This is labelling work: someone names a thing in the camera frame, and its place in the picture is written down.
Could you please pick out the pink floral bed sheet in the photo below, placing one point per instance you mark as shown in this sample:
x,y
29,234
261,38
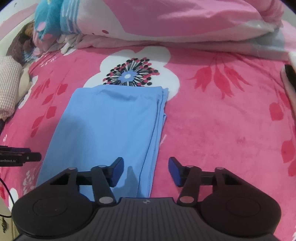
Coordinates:
x,y
223,110

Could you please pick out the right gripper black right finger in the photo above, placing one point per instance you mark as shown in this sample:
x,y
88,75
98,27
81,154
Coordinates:
x,y
190,178

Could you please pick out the pink and blue quilt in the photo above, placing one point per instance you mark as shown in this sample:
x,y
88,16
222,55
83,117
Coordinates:
x,y
246,27

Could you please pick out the light blue garment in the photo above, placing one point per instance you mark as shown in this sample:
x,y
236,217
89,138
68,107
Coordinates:
x,y
106,122

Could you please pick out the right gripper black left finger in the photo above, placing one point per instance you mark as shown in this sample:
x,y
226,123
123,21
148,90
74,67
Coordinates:
x,y
102,178

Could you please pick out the beige knitted garment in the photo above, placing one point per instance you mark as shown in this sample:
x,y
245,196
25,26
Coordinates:
x,y
15,83

